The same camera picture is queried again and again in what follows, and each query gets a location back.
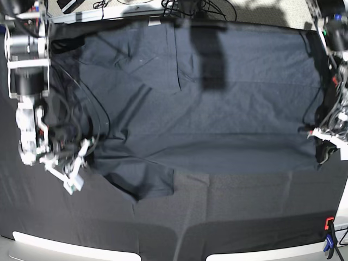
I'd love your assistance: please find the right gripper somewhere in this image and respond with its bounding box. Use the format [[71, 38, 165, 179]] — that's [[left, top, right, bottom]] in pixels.
[[38, 122, 95, 168]]

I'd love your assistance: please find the red blue clamp near right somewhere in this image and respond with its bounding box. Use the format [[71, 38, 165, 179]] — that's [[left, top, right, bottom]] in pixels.
[[323, 217, 344, 261]]

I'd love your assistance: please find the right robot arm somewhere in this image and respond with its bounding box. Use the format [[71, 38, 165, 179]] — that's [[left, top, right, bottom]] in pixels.
[[1, 1, 95, 166]]

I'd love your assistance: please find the dark grey t-shirt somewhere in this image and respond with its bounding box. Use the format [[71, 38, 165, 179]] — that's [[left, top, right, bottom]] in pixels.
[[52, 22, 326, 200]]

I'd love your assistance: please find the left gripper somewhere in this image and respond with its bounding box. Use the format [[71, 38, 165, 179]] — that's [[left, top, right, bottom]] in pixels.
[[299, 125, 347, 165]]

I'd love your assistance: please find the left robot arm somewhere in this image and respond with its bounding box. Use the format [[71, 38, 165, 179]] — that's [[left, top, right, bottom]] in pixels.
[[306, 1, 347, 165]]

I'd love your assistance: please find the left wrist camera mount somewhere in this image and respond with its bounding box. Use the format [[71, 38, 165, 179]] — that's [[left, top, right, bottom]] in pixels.
[[308, 128, 347, 161]]

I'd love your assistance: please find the aluminium rail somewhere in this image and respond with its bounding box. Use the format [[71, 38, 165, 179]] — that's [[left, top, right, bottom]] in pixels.
[[48, 3, 163, 24]]

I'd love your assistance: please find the black cable bundle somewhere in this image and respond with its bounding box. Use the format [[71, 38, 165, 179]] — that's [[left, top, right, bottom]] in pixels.
[[92, 0, 237, 21]]

